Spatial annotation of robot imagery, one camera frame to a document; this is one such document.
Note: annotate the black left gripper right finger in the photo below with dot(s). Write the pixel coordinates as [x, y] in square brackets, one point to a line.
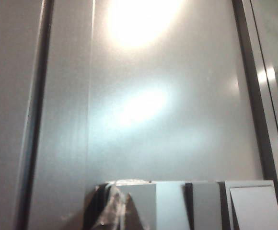
[135, 218]

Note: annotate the tape-wrapped black left gripper left finger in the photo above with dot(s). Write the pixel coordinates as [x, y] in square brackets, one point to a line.
[110, 210]

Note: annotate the light grey rocker switch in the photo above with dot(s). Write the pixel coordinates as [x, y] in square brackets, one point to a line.
[169, 206]

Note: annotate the brushed grey metal wall panel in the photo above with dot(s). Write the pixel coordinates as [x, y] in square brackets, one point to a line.
[153, 134]

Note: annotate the white rocker switch plate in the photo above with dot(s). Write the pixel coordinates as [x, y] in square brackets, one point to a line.
[254, 206]

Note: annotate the grey metal corner post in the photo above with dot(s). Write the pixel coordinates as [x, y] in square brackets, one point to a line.
[7, 107]

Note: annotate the grey metal glass frame post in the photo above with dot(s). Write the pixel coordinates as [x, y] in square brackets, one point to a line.
[261, 100]

